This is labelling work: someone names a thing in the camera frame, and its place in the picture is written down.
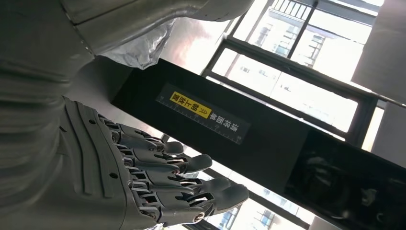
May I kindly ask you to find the black inbound scanner machine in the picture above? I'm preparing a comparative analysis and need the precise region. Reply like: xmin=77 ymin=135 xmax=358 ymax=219
xmin=111 ymin=58 xmax=406 ymax=230

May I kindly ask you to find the ruler label with yellow patch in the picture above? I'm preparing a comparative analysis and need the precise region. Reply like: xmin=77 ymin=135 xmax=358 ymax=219
xmin=155 ymin=83 xmax=251 ymax=145

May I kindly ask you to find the dark window frame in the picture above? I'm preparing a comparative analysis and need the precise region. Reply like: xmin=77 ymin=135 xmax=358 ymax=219
xmin=182 ymin=0 xmax=406 ymax=230

